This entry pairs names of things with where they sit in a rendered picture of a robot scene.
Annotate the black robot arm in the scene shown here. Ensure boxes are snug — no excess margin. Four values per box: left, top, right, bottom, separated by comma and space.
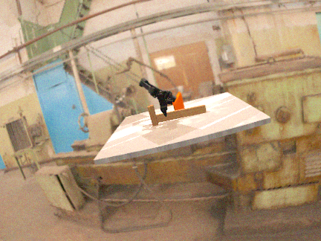
139, 77, 177, 105

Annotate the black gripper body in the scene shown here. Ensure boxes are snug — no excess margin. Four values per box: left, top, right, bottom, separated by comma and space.
159, 98, 168, 111

